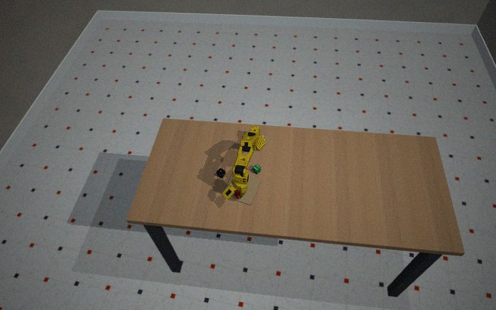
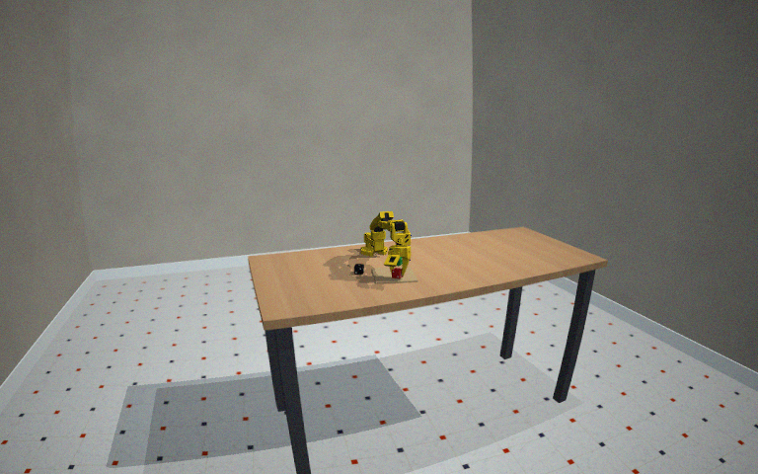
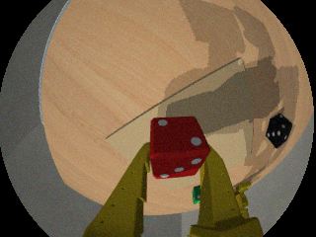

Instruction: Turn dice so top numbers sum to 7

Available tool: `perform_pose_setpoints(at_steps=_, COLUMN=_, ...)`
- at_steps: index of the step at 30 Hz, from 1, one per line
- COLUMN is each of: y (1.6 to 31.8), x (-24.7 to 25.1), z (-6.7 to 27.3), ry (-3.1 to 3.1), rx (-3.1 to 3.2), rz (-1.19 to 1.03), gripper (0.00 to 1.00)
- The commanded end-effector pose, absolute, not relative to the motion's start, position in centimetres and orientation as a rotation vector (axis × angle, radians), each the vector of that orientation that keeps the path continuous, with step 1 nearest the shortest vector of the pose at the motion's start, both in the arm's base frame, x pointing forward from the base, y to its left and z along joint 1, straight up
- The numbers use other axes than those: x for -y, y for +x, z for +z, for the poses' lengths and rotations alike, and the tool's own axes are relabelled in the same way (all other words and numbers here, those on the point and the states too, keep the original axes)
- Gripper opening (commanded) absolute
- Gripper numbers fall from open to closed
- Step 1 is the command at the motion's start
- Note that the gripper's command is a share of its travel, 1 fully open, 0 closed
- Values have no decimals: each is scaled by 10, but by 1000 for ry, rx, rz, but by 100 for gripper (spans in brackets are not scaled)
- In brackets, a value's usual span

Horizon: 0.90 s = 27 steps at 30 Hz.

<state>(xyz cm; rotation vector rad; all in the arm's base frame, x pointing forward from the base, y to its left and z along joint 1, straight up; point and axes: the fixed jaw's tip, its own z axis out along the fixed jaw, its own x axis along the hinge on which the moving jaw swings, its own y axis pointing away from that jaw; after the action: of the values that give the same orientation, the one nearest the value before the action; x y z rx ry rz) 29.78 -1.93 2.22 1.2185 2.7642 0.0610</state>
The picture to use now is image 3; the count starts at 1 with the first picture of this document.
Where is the tan square mat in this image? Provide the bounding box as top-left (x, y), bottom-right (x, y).
top-left (105, 58), bottom-right (253, 190)

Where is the red die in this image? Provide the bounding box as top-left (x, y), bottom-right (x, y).
top-left (149, 117), bottom-right (210, 179)

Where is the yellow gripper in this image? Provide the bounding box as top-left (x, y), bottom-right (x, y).
top-left (82, 142), bottom-right (264, 237)

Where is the black die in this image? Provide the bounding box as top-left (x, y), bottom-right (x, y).
top-left (266, 114), bottom-right (292, 148)

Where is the green die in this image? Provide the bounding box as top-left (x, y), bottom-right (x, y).
top-left (192, 186), bottom-right (200, 204)

